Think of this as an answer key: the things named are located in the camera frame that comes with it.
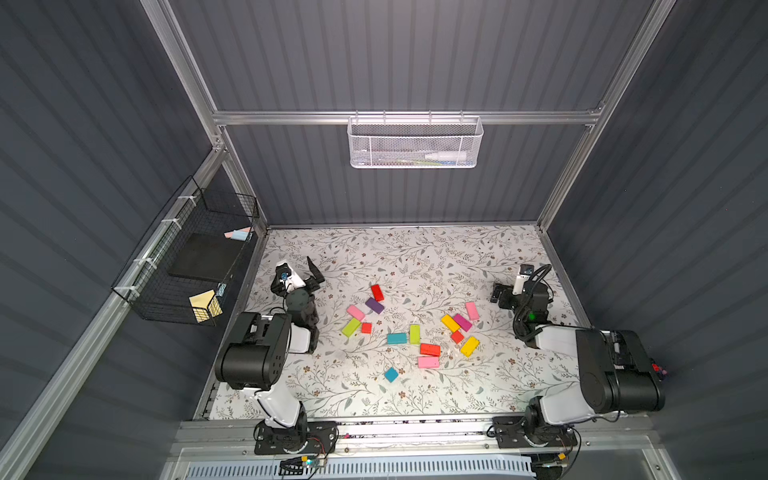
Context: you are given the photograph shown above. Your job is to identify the pink block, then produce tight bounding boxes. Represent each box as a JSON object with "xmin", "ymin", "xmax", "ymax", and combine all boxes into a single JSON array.
[
  {"xmin": 417, "ymin": 356, "xmax": 440, "ymax": 369},
  {"xmin": 347, "ymin": 305, "xmax": 365, "ymax": 321},
  {"xmin": 465, "ymin": 302, "xmax": 480, "ymax": 322}
]

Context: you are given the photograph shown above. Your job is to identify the purple block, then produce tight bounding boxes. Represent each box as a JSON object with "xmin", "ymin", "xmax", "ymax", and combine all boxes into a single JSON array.
[{"xmin": 365, "ymin": 298, "xmax": 385, "ymax": 314}]

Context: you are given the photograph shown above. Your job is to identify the long red block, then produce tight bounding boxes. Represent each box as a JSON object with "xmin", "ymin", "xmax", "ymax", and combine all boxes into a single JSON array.
[{"xmin": 371, "ymin": 284, "xmax": 384, "ymax": 302}]

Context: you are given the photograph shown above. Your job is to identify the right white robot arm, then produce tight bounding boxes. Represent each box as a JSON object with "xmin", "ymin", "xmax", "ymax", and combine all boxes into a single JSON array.
[{"xmin": 490, "ymin": 264, "xmax": 665, "ymax": 432}]

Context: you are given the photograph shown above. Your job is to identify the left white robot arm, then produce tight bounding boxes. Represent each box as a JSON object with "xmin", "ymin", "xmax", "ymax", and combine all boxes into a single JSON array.
[{"xmin": 214, "ymin": 259, "xmax": 325, "ymax": 430}]

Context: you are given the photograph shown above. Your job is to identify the pastel eraser blocks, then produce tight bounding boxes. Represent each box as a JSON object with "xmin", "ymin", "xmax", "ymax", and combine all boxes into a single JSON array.
[{"xmin": 224, "ymin": 227, "xmax": 252, "ymax": 242}]

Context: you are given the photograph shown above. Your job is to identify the lime green block left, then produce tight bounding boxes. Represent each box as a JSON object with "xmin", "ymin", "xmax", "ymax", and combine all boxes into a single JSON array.
[{"xmin": 342, "ymin": 318, "xmax": 362, "ymax": 338}]

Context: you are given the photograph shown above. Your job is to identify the lime green block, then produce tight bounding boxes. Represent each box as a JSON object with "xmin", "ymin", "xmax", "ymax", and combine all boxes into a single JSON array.
[
  {"xmin": 342, "ymin": 318, "xmax": 362, "ymax": 338},
  {"xmin": 408, "ymin": 325, "xmax": 421, "ymax": 345}
]

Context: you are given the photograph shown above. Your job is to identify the magenta block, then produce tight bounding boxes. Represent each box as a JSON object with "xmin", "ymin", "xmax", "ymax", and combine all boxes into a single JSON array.
[{"xmin": 453, "ymin": 314, "xmax": 472, "ymax": 331}]

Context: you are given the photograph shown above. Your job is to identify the yellow block lower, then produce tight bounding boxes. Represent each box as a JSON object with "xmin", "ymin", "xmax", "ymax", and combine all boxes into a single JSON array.
[{"xmin": 460, "ymin": 337, "xmax": 480, "ymax": 358}]

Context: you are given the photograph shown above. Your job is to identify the yellow block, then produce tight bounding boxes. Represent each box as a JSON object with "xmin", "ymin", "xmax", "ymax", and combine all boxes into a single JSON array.
[
  {"xmin": 460, "ymin": 337, "xmax": 480, "ymax": 358},
  {"xmin": 441, "ymin": 315, "xmax": 462, "ymax": 333}
]

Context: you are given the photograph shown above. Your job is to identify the black pad in basket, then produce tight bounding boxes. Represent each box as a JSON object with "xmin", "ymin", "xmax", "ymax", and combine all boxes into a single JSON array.
[{"xmin": 168, "ymin": 233, "xmax": 243, "ymax": 281}]

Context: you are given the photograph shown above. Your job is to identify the yellow sticky note pad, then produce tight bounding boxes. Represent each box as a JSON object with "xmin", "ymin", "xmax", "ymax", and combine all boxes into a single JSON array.
[{"xmin": 189, "ymin": 290, "xmax": 223, "ymax": 323}]

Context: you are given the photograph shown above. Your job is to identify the yellow block upper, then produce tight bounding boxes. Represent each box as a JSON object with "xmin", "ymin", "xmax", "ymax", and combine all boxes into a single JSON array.
[{"xmin": 441, "ymin": 315, "xmax": 462, "ymax": 333}]

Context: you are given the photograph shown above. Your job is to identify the teal rectangular block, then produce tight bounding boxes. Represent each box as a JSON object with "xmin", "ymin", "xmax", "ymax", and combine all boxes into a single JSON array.
[{"xmin": 387, "ymin": 333, "xmax": 409, "ymax": 345}]

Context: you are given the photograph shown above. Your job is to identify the red block centre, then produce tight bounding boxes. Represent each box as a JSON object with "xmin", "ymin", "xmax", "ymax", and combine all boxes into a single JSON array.
[{"xmin": 419, "ymin": 343, "xmax": 441, "ymax": 357}]

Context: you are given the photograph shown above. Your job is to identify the lime green block centre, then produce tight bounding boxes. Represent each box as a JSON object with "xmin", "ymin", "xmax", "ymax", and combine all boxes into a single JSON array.
[{"xmin": 408, "ymin": 325, "xmax": 421, "ymax": 345}]

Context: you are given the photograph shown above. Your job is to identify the pink block bottom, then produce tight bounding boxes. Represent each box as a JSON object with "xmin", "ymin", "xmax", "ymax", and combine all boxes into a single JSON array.
[{"xmin": 417, "ymin": 356, "xmax": 440, "ymax": 369}]

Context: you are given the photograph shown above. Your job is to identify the small teal cube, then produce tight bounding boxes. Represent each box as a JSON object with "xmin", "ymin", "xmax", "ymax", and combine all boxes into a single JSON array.
[{"xmin": 384, "ymin": 368, "xmax": 399, "ymax": 383}]

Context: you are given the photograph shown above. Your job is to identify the white bottle in basket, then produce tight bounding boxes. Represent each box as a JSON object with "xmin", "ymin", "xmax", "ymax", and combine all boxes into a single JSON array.
[{"xmin": 425, "ymin": 151, "xmax": 468, "ymax": 164}]

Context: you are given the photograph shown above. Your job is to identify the black wire basket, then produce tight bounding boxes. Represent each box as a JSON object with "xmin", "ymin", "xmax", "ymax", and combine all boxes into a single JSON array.
[{"xmin": 112, "ymin": 178, "xmax": 260, "ymax": 326}]

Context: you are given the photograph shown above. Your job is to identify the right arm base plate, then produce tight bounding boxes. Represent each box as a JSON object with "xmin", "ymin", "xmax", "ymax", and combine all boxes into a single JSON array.
[{"xmin": 486, "ymin": 415, "xmax": 579, "ymax": 449}]

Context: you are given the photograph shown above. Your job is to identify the white wire mesh basket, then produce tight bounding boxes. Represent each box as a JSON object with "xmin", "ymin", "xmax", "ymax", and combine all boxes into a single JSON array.
[{"xmin": 347, "ymin": 115, "xmax": 484, "ymax": 169}]

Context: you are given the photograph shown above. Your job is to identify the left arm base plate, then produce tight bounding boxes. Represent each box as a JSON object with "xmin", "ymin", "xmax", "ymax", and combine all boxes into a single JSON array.
[{"xmin": 253, "ymin": 421, "xmax": 340, "ymax": 456}]

